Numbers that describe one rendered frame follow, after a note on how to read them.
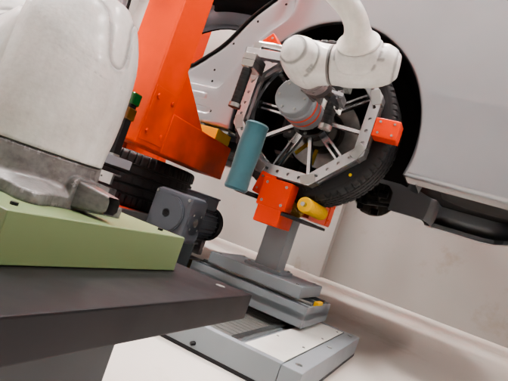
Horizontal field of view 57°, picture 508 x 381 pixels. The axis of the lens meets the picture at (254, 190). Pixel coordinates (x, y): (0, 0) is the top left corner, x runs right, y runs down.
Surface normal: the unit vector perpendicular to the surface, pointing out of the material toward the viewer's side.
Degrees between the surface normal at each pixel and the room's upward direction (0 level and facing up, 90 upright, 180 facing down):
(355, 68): 141
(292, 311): 90
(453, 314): 90
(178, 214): 90
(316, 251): 90
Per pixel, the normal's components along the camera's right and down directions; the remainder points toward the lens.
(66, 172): 0.73, 0.13
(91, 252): 0.87, 0.28
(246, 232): -0.37, -0.17
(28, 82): -0.05, -0.06
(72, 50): 0.36, -0.04
